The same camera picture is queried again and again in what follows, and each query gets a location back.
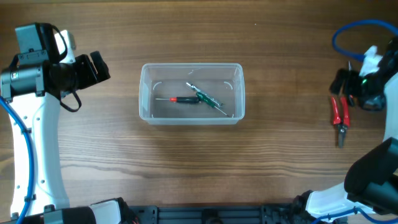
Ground left blue cable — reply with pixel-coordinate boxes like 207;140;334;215
0;98;35;224

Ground green handled screwdriver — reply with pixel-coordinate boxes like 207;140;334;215
195;92;230;118

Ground silver combination wrench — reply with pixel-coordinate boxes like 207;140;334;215
186;82;223;108

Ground orange black needle-nose pliers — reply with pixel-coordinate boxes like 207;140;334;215
344;61;355;107

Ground black red small screwdriver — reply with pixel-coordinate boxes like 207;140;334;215
155;96;200;104

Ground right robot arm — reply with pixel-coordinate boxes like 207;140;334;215
289;37;397;223

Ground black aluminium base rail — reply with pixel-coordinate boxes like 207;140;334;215
129;203;315;224

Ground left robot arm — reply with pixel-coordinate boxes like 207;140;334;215
1;22;136;223

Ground clear plastic container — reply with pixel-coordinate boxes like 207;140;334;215
139;63;246;125

